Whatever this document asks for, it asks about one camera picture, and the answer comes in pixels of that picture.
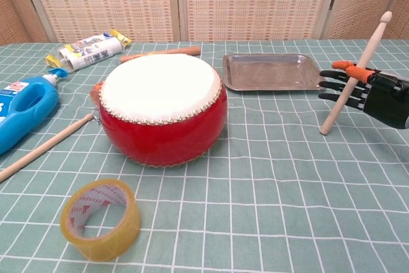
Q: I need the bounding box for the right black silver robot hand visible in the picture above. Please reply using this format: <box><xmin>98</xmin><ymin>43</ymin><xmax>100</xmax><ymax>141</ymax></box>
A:
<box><xmin>318</xmin><ymin>60</ymin><xmax>409</xmax><ymax>130</ymax></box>

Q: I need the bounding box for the wooden drumstick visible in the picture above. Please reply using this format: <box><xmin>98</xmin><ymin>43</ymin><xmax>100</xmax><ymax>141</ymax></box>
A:
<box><xmin>0</xmin><ymin>113</ymin><xmax>93</xmax><ymax>184</ymax></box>
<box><xmin>320</xmin><ymin>11</ymin><xmax>393</xmax><ymax>136</ymax></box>

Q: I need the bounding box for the rectangular steel tray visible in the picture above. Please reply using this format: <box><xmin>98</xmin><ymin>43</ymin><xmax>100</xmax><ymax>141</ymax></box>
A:
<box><xmin>222</xmin><ymin>53</ymin><xmax>327</xmax><ymax>91</ymax></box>

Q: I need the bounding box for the red drum with white skin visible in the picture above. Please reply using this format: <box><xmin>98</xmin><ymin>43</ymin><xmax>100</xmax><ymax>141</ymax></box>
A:
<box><xmin>97</xmin><ymin>54</ymin><xmax>228</xmax><ymax>168</ymax></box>

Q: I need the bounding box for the green checked tablecloth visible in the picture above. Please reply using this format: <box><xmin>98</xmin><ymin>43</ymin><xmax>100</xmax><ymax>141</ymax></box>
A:
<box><xmin>0</xmin><ymin>39</ymin><xmax>409</xmax><ymax>273</ymax></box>

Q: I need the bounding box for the wooden rolling pin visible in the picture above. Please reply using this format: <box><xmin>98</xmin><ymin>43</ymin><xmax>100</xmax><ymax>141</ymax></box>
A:
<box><xmin>120</xmin><ymin>46</ymin><xmax>201</xmax><ymax>63</ymax></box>

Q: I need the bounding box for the orange yellow snack pouch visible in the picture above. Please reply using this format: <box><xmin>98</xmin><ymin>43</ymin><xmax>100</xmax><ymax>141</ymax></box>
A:
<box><xmin>90</xmin><ymin>81</ymin><xmax>103</xmax><ymax>107</ymax></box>

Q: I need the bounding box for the white yellow snack package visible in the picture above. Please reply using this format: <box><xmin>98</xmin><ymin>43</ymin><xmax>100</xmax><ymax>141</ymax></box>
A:
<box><xmin>44</xmin><ymin>29</ymin><xmax>132</xmax><ymax>74</ymax></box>

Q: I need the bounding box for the clear packing tape roll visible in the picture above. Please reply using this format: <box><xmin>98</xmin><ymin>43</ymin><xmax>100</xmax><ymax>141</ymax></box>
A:
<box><xmin>60</xmin><ymin>178</ymin><xmax>142</xmax><ymax>263</ymax></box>

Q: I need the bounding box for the blue pump detergent bottle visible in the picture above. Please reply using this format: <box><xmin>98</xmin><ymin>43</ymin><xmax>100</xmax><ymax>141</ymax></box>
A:
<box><xmin>0</xmin><ymin>68</ymin><xmax>70</xmax><ymax>155</ymax></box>

